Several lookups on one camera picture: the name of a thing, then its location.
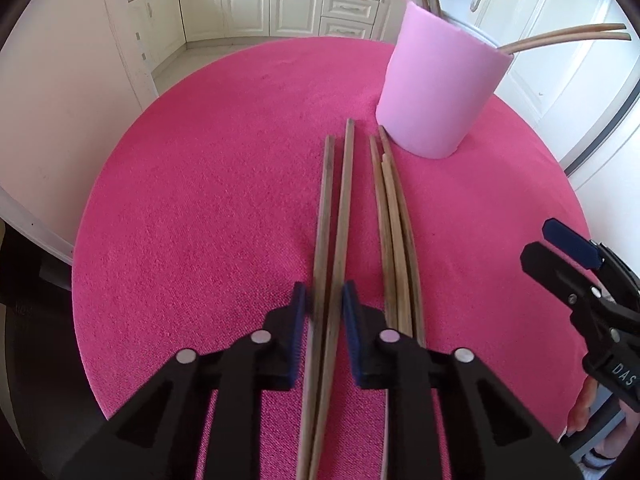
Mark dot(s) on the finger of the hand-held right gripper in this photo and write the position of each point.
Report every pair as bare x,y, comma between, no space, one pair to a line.
550,270
570,245

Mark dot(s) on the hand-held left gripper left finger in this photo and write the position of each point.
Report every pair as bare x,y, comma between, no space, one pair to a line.
298,320

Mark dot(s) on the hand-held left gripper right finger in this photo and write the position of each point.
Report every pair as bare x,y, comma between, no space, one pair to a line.
352,330

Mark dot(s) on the pink cup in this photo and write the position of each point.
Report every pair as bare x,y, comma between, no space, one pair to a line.
435,85

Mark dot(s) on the person's right hand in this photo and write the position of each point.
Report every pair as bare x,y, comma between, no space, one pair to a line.
582,407

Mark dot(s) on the pink round table mat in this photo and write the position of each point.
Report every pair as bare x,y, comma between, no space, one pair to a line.
200,210

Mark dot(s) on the cream cabinet drawer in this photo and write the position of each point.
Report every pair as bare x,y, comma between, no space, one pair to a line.
346,29
350,7

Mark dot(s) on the cream base kitchen cabinets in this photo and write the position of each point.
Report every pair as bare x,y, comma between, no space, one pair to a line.
240,0

